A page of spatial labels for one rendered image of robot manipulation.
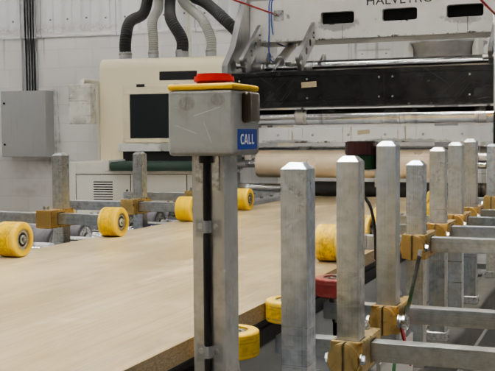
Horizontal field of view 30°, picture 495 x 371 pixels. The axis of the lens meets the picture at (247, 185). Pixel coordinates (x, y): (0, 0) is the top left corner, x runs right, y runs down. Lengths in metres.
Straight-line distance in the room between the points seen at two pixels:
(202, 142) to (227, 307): 0.17
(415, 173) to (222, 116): 1.03
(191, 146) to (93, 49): 10.51
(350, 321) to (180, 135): 0.60
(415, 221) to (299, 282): 0.75
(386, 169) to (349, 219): 0.26
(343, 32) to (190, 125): 3.49
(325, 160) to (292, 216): 2.93
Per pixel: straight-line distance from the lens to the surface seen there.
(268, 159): 4.17
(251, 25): 4.52
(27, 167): 11.78
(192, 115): 0.90
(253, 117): 0.90
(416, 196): 1.88
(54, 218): 2.61
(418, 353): 1.45
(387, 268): 1.65
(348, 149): 1.64
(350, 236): 1.40
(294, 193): 1.16
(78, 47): 11.49
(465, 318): 1.68
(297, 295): 1.17
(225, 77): 0.91
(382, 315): 1.65
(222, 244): 0.91
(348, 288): 1.41
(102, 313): 1.45
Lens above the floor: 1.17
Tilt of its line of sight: 3 degrees down
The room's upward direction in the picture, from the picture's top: straight up
